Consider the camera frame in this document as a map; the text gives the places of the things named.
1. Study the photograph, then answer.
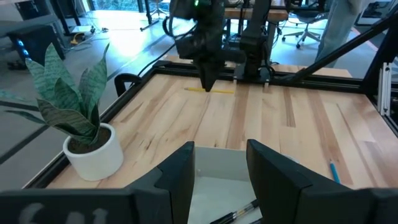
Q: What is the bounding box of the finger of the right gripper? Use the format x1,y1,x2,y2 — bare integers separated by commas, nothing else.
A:
195,60,211,93
208,60,225,93

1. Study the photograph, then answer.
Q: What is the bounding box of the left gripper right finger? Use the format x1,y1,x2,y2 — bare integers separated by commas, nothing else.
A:
246,139,313,224

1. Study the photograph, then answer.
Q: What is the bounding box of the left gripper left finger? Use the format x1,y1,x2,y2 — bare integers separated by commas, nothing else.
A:
129,141,196,224

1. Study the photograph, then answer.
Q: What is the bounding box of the yellow pencil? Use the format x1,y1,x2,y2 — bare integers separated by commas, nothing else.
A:
183,87,236,95

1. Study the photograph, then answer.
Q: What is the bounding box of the black ballpoint pen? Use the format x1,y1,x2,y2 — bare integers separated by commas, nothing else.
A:
210,199,259,224

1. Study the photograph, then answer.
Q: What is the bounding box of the blue pencil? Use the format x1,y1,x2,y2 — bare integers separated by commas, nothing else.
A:
328,160,342,185

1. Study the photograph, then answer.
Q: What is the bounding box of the white plastic bin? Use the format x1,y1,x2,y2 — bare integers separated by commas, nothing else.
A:
187,146,301,224

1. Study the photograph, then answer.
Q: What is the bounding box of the wooden top desk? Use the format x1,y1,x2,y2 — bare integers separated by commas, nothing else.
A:
223,7,290,63

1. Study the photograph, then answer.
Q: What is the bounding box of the snake plant in white pot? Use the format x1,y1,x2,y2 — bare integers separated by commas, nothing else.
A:
4,42,124,182

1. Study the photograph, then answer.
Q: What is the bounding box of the grey office chair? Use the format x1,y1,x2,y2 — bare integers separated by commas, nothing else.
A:
281,12,327,50

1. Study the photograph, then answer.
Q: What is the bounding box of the person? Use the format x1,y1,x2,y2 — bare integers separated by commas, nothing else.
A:
313,0,364,68

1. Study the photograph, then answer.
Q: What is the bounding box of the black computer tower with lights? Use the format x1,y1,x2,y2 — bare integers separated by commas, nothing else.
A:
7,24,66,71

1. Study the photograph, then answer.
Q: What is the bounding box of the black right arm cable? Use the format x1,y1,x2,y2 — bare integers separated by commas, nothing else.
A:
113,42,178,98

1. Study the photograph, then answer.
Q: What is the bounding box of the yellow power cable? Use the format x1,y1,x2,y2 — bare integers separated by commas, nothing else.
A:
70,32,85,46

